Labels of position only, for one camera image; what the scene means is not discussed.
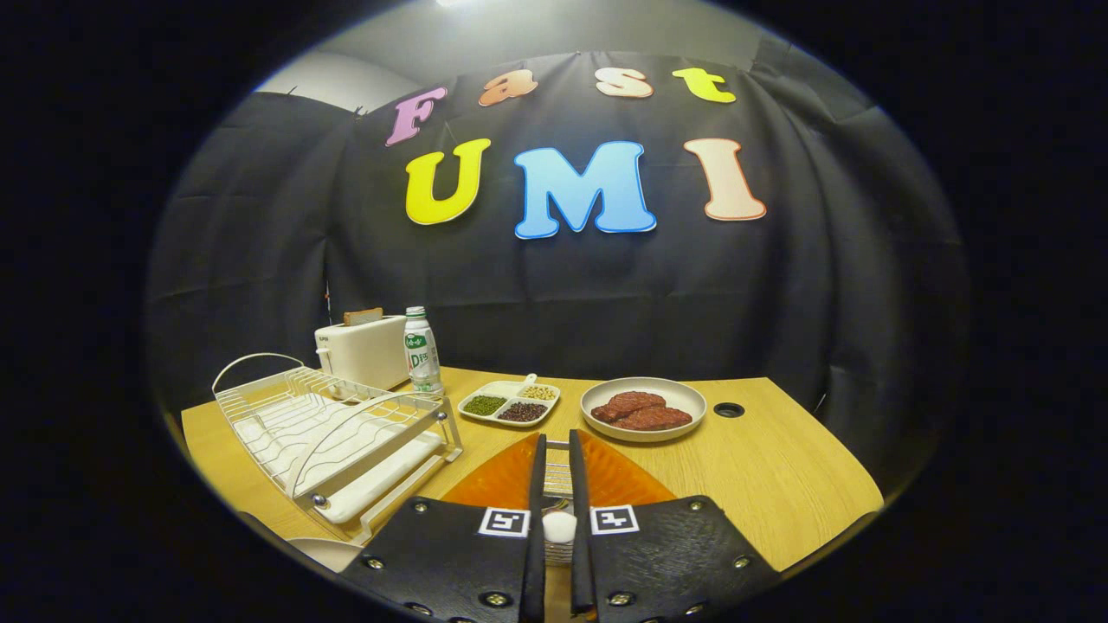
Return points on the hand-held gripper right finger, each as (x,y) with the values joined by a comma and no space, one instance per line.
(578,484)

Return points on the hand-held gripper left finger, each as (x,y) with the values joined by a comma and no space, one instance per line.
(537,484)

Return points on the white divided dish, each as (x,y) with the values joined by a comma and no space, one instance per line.
(511,391)

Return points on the beige plate with meat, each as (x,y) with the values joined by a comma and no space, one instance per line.
(688,398)

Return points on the pile of dark red beans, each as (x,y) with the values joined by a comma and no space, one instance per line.
(523,412)

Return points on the pile of yellow soybeans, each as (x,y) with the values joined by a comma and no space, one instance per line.
(539,392)

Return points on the red meat piece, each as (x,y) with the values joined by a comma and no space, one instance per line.
(628,404)
(653,420)

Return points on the pile of green beans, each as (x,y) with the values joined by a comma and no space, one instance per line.
(485,405)

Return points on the white bottle with green label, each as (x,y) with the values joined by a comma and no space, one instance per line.
(421,359)

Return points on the white toaster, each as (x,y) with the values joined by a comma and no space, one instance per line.
(363,350)

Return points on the black backdrop cloth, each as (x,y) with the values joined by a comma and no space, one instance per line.
(736,303)

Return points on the brown bread slice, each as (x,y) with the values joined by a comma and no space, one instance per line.
(363,317)

